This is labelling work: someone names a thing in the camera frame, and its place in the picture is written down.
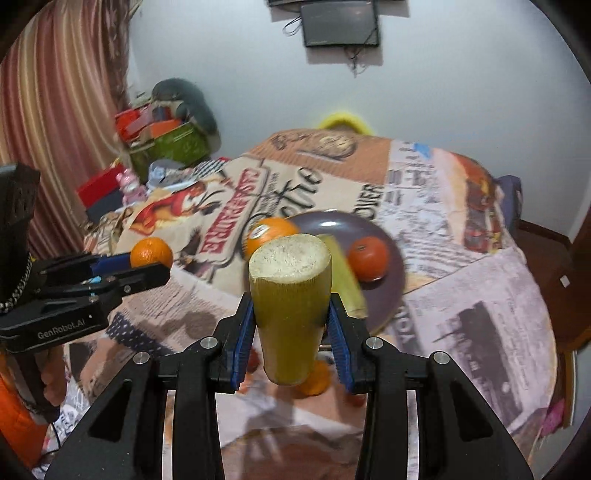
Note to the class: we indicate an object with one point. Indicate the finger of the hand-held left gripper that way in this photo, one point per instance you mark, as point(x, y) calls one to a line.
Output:
point(138, 279)
point(113, 263)

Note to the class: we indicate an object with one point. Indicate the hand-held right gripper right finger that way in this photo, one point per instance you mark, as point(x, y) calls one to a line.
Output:
point(341, 350)

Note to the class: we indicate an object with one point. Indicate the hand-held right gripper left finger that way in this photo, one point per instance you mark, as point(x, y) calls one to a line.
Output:
point(242, 341)

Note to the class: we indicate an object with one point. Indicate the yellow-green sugarcane piece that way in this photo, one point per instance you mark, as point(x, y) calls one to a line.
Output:
point(288, 314)
point(345, 277)

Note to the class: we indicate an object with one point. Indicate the purple plate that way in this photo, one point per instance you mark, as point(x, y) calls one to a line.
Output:
point(385, 300)

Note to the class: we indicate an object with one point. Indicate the red tomato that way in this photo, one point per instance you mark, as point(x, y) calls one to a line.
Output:
point(368, 258)

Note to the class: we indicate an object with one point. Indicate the large orange with sticker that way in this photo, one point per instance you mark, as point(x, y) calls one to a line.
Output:
point(273, 230)

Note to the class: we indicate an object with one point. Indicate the patterned blanket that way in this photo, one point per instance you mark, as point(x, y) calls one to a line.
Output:
point(111, 228)

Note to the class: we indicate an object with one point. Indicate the small tangerine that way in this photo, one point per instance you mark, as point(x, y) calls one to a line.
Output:
point(318, 381)

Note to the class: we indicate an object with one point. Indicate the flat red box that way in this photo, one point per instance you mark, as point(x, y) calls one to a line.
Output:
point(99, 184)

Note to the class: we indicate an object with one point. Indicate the pink toy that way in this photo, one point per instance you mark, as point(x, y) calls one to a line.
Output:
point(130, 184)

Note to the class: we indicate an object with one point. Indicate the orange cloth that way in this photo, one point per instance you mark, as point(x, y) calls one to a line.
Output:
point(18, 420)

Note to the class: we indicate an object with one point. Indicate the light blue cloth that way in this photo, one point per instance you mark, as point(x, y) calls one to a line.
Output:
point(164, 170)

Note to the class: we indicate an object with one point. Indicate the printed tablecloth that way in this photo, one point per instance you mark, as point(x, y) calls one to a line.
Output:
point(461, 300)

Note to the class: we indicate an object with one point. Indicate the green patterned box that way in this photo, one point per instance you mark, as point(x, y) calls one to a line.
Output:
point(178, 145)

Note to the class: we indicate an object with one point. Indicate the orange box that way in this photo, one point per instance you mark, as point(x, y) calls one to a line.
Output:
point(165, 127)

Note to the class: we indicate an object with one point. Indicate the striped brown curtain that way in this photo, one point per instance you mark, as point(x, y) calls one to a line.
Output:
point(60, 115)

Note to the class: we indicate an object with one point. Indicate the pink cloth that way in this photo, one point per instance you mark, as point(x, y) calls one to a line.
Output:
point(553, 417)

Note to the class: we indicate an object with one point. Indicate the blue backpack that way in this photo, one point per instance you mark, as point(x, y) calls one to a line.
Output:
point(510, 196)

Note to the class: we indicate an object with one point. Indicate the yellow chair back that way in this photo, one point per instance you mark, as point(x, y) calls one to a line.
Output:
point(346, 121)

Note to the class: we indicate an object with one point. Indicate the white floor item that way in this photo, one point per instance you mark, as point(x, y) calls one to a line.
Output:
point(564, 280)

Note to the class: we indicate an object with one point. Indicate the small black monitor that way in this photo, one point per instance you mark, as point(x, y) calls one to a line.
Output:
point(341, 23)

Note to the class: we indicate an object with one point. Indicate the black wall television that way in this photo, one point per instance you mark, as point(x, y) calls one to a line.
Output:
point(332, 2)

